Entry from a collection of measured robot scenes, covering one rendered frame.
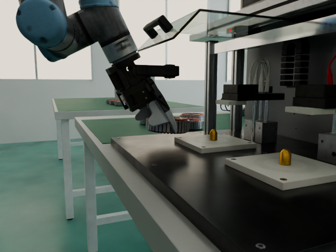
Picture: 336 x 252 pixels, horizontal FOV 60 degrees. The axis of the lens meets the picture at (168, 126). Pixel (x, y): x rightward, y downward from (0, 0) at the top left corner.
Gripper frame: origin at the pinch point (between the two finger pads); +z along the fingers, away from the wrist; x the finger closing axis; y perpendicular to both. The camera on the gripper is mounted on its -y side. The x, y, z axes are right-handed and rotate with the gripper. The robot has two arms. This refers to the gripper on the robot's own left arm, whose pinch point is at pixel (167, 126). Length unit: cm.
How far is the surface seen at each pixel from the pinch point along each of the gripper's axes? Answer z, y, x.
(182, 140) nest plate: 3.8, -0.8, 3.7
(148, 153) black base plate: 0.0, 9.3, 9.0
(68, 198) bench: 50, 46, -130
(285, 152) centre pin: 4.8, -7.8, 31.1
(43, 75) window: -37, 17, -441
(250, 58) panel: -1.5, -39.8, -12.5
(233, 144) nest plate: 7.8, -8.7, 12.8
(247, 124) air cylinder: 9.8, -19.5, 4.1
